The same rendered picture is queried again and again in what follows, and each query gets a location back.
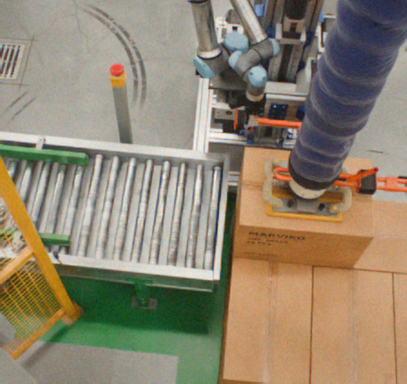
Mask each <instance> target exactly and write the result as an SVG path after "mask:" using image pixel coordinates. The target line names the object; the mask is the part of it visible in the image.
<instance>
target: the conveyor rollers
mask: <svg viewBox="0 0 407 384"><path fill-rule="evenodd" d="M120 162H121V158H120V157H118V156H113V157H112V159H111V163H110V169H109V173H108V184H107V187H106V192H105V197H104V206H103V211H102V216H101V221H100V226H99V230H98V234H97V240H96V245H95V249H94V258H95V259H103V258H104V253H105V247H106V243H107V237H108V232H109V228H110V218H111V212H112V208H113V202H114V193H115V187H116V184H117V178H118V173H119V168H120ZM18 163H19V159H18V158H10V161H9V164H8V167H7V170H8V172H9V174H10V176H11V178H12V180H13V182H15V173H16V169H17V166H18ZM137 164H138V160H137V159H135V158H130V159H129V160H128V165H127V171H126V176H125V181H124V190H123V196H122V200H121V206H120V211H119V217H118V223H117V227H116V232H115V237H114V247H113V249H114V252H113V258H112V260H113V261H122V256H123V250H124V240H125V234H126V229H127V223H128V218H129V212H130V207H131V201H132V196H133V190H134V181H135V175H136V170H137ZM52 165H53V162H44V161H43V164H42V169H41V172H40V176H39V180H38V184H37V186H36V190H35V197H34V204H33V209H32V212H31V216H30V218H31V219H32V221H33V223H34V225H35V229H36V230H37V225H38V222H39V219H40V215H41V210H42V207H43V203H44V199H45V192H46V188H47V184H48V181H49V177H50V173H51V170H52ZM103 166H104V156H103V155H102V154H97V155H96V156H95V158H94V166H93V170H92V175H91V180H90V184H89V188H88V193H87V197H86V202H85V207H84V215H83V219H82V224H81V232H80V237H79V242H78V246H77V251H76V255H75V256H78V257H85V255H86V249H87V244H88V240H89V235H90V230H91V226H92V221H93V217H94V208H95V204H96V198H97V193H98V189H99V184H100V181H101V176H102V170H103ZM171 166H172V164H171V163H170V162H162V169H161V175H160V182H159V186H158V193H157V199H156V205H155V212H154V224H153V230H152V236H151V242H150V254H149V261H148V264H154V265H157V264H158V258H159V250H160V244H161V238H162V231H163V225H164V213H165V205H166V199H167V193H168V185H169V180H170V173H171ZM34 167H35V160H27V159H26V163H25V169H24V173H23V177H22V181H21V183H20V186H19V190H18V194H19V196H20V198H21V200H22V202H23V204H24V206H25V204H26V200H27V196H28V193H29V189H30V185H31V182H32V179H33V175H34ZM68 167H69V163H59V167H58V171H57V175H56V179H55V189H54V193H53V197H52V201H51V205H50V209H49V213H48V217H47V221H46V225H45V232H47V233H55V227H56V220H57V216H58V212H59V208H60V203H61V199H62V195H63V190H64V187H65V180H66V175H67V172H68ZM188 168H189V165H188V164H186V163H180V164H179V170H178V177H177V184H176V190H175V197H174V210H173V218H172V225H171V231H170V238H169V245H168V252H167V259H166V266H172V267H176V263H177V255H178V247H179V240H180V233H181V226H182V218H183V211H184V196H185V189H186V183H187V175H188ZM84 169H85V165H78V164H77V165H76V169H75V174H74V181H73V184H72V189H71V193H70V197H69V202H68V206H67V210H66V215H65V222H64V226H63V230H62V234H64V235H69V236H70V239H71V238H72V233H73V228H74V221H75V216H76V213H77V208H78V203H79V194H80V190H81V186H82V182H83V178H84ZM204 169H205V167H204V166H203V165H196V166H195V180H194V194H193V202H192V209H191V218H190V225H189V233H188V241H187V248H186V256H185V264H184V267H185V268H189V269H194V268H195V259H196V243H197V235H198V227H199V218H200V210H201V201H202V193H203V185H204ZM222 170H223V169H222V168H221V167H213V173H212V182H211V190H210V199H209V208H208V217H207V226H206V234H205V243H204V252H203V268H202V270H206V271H212V270H213V256H214V245H215V236H216V227H217V217H218V208H219V198H220V189H221V179H222ZM153 171H154V161H152V160H146V162H145V167H144V178H143V183H142V189H141V194H140V201H139V206H138V212H137V218H136V224H135V229H134V239H133V245H132V250H131V257H130V262H137V263H140V260H141V253H142V248H143V241H144V231H145V225H146V219H147V216H146V213H147V206H148V201H149V194H150V188H151V183H152V177H153ZM1 199H2V197H1V196H0V200H1ZM3 204H4V201H3V199H2V200H1V201H0V207H1V206H2V205H3ZM6 209H7V207H6V206H5V205H3V206H2V207H1V208H0V214H1V213H2V212H3V211H4V210H6ZM5 213H6V211H5V212H3V213H2V214H1V215H0V220H1V219H2V218H4V217H5ZM3 222H4V219H2V220H1V221H0V227H1V226H2V225H3ZM1 228H2V227H1Z"/></svg>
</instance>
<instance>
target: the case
mask: <svg viewBox="0 0 407 384"><path fill-rule="evenodd" d="M269 157H276V158H282V159H289V157H290V151H282V150H272V149H263V148H253V147H244V152H243V161H242V167H241V171H240V177H239V182H238V187H237V199H236V212H235V224H234V236H233V258H242V259H250V260H259V261H278V262H286V263H295V264H305V265H314V266H318V265H322V266H333V267H342V268H350V269H352V268H353V266H354V265H355V263H356V262H357V261H358V260H359V259H360V257H361V256H362V255H363V254H364V252H365V251H366V249H367V248H368V247H369V245H370V244H371V241H372V239H373V237H374V236H373V195H370V194H360V193H358V192H355V187H350V186H349V187H350V189H351V196H352V199H351V207H350V210H347V211H346V212H343V213H342V216H343V221H342V222H324V221H315V220H305V219H295V218H287V217H277V216H267V215H266V202H265V201H264V200H263V194H262V192H263V183H264V182H265V180H267V179H265V176H264V174H263V163H264V161H265V160H266V159H267V158H269ZM343 164H345V165H348V167H349V168H350V170H351V174H356V173H357V172H358V170H360V169H364V170H370V169H372V159H364V158H354V157H347V159H346V160H345V161H344V162H343ZM271 193H272V194H278V195H287V196H292V193H291V191H290V189H289V187H281V186H273V187H272V191H271ZM320 199H325V200H334V201H342V200H343V198H342V192H327V191H324V195H323V196H322V197H321V198H320Z"/></svg>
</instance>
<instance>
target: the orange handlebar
mask: <svg viewBox="0 0 407 384"><path fill-rule="evenodd" d="M253 120H254V121H256V122H258V124H261V125H271V126H281V127H289V128H298V132H299V131H300V127H301V123H296V122H286V121H277V120H268V119H258V118H253ZM279 172H285V173H289V169H288V168H283V167H279V168H276V169H275V170H274V171H273V176H274V178H275V179H276V180H278V181H285V182H291V181H292V177H291V176H282V175H279ZM354 175H356V174H348V173H341V174H340V176H339V178H344V179H345V178H346V179H348V178H350V177H352V176H354ZM377 182H384V185H378V188H377V190H385V191H386V192H407V187H401V186H398V184H405V185H406V184H407V180H403V179H397V177H388V176H386V178H384V177H377ZM332 185H341V186H350V187H357V185H358V183H355V182H337V181H336V183H335V184H332Z"/></svg>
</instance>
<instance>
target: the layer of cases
mask: <svg viewBox="0 0 407 384"><path fill-rule="evenodd" d="M235 212H236V204H235V208H234V213H233V228H232V238H231V249H230V260H229V271H228V282H227V292H226V303H225V314H224V325H223V346H222V357H221V367H220V378H219V384H407V203H406V202H389V201H381V200H373V236H374V237H373V239H372V241H371V244H370V245H369V247H368V248H367V249H366V251H365V252H364V254H363V255H362V256H361V257H360V259H359V260H358V261H357V262H356V263H355V265H354V266H353V268H352V269H350V268H342V267H333V266H322V265H318V266H314V265H305V264H295V263H286V262H278V261H259V260H250V259H242V258H233V236H234V224H235Z"/></svg>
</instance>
